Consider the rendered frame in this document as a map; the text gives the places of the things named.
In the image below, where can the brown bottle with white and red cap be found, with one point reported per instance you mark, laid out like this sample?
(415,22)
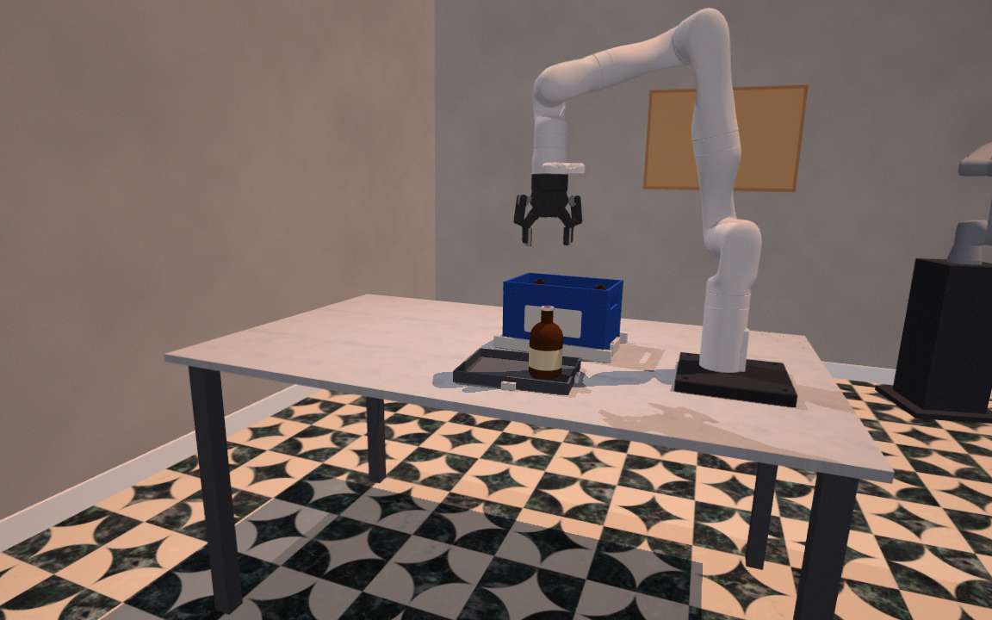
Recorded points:
(546,345)

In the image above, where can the blue plastic crate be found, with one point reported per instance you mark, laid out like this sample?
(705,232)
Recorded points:
(583,313)

